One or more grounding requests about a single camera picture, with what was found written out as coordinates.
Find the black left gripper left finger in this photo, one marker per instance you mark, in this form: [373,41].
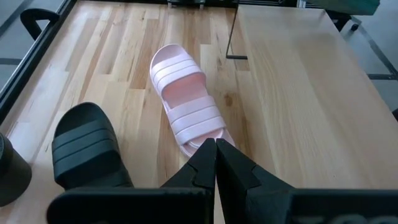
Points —
[202,168]

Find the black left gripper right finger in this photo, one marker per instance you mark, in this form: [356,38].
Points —
[245,193]

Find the pink rubber slide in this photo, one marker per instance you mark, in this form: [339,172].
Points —
[186,93]

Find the black rubber slide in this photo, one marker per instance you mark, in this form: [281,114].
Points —
[84,149]

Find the teal rubber slide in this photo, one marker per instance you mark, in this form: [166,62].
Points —
[342,6]

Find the black plant pot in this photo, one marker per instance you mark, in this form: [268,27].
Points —
[12,174]

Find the wooden shelf with black frame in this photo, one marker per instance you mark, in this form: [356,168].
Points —
[311,109]

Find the black aluminium table frame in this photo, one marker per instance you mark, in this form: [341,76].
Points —
[31,60]

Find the black camera bracket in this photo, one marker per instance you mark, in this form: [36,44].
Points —
[28,15]

